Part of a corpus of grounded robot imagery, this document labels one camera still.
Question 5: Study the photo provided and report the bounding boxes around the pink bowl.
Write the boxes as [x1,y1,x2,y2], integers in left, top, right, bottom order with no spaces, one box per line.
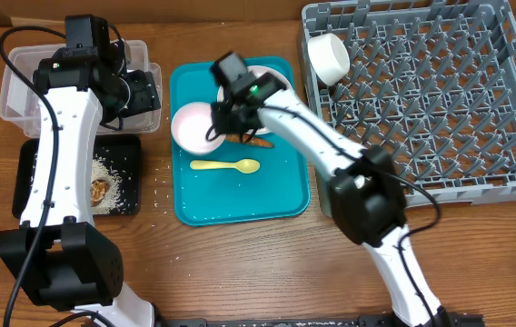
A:
[171,102,225,155]

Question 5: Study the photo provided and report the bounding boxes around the orange carrot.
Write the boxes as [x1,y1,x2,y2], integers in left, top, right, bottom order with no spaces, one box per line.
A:
[225,134,274,148]

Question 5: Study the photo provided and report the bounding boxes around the yellow plastic spoon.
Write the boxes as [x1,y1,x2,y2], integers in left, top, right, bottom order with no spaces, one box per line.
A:
[190,159,261,174]

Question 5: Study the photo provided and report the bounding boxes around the large white plate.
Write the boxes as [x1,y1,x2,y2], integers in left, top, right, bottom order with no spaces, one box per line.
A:
[216,64,294,136]

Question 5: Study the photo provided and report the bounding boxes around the brown food scraps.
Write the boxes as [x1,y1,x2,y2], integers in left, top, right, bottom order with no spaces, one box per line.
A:
[90,179,109,207]

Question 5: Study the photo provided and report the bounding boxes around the rice grains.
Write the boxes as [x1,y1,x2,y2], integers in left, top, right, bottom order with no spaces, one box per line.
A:
[90,157,123,215]

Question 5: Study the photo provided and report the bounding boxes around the small white bowl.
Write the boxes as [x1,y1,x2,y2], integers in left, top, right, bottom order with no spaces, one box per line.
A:
[307,33,351,85]

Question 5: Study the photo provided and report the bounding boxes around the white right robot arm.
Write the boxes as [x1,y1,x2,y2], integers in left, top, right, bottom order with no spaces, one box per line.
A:
[206,52,452,326]

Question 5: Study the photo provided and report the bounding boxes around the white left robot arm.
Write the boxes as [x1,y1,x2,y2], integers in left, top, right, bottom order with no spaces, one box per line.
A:
[0,58,165,326]

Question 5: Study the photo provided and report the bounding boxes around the clear plastic waste bin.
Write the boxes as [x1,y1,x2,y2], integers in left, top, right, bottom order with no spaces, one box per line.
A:
[0,40,163,138]

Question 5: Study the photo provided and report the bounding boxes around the grey dishwasher rack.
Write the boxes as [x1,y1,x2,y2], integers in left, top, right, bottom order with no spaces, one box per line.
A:
[302,0,516,206]

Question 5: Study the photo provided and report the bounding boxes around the black tray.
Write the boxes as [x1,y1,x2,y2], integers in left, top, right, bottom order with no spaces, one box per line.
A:
[12,134,143,219]

